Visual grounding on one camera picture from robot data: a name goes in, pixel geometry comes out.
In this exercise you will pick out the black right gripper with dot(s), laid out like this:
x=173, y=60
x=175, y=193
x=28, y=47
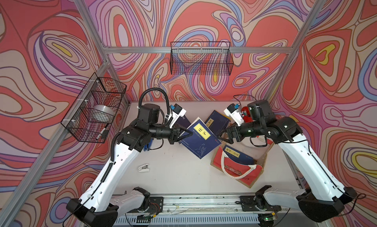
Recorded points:
x=234, y=129

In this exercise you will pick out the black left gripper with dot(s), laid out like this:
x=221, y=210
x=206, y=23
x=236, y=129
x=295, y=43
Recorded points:
x=175, y=134

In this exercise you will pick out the red beige canvas tote bag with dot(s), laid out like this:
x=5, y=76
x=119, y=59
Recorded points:
x=257, y=148

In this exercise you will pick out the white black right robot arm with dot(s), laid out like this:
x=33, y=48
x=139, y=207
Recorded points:
x=326, y=196

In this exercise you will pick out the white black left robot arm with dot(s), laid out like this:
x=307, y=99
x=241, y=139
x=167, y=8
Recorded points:
x=96, y=207

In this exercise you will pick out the red pen holder cup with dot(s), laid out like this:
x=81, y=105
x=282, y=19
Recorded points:
x=246, y=114

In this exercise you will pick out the small white stapler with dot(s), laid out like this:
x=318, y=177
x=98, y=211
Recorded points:
x=143, y=168

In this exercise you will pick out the grey tape roll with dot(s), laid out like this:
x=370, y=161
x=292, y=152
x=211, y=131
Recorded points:
x=101, y=114

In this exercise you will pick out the white marker in basket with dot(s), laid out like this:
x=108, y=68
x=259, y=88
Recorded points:
x=102, y=134

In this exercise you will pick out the green circuit board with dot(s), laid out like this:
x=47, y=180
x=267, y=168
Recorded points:
x=144, y=219

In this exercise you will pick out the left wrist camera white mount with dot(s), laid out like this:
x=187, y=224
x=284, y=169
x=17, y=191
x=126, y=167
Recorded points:
x=176, y=111

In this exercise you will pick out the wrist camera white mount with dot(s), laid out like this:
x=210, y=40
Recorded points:
x=176, y=111
x=233, y=111

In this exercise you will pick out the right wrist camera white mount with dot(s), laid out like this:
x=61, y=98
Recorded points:
x=233, y=111

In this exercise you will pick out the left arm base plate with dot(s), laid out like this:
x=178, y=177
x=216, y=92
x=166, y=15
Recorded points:
x=154, y=206

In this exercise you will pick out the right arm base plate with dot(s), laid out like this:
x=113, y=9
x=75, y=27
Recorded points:
x=250, y=204

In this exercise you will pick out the black wire basket back wall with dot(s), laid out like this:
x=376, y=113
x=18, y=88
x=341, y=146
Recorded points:
x=201, y=58

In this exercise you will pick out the black wire basket wall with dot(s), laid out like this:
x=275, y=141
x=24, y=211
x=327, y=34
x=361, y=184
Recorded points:
x=201, y=58
x=97, y=91

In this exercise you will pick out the black wire basket left wall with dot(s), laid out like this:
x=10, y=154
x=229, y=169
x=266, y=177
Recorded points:
x=97, y=91

